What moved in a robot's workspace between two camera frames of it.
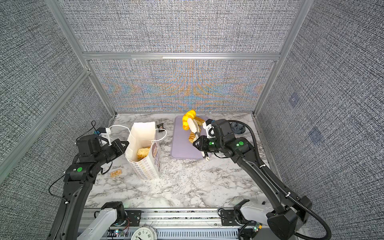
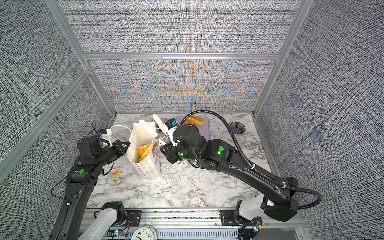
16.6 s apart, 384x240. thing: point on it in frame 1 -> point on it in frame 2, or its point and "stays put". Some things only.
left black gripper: [116, 144] stays put
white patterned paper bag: [142, 150] stays put
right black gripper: [202, 144] -> [171, 152]
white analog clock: [144, 233] stays put
